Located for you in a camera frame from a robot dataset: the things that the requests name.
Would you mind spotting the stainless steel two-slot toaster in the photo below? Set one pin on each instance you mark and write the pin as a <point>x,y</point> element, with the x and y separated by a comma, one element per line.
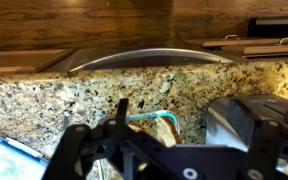
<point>230,123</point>

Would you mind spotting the blue-rimmed container lid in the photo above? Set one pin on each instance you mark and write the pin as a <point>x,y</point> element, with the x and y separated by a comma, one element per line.
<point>7,163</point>

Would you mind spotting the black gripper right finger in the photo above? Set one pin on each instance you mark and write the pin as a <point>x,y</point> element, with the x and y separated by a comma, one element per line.
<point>264,146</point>

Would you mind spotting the wooden base cabinet door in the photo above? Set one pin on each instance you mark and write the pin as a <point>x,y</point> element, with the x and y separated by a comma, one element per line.
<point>24,60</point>

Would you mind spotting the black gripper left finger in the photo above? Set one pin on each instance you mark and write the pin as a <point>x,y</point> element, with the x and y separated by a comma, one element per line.
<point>74,146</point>

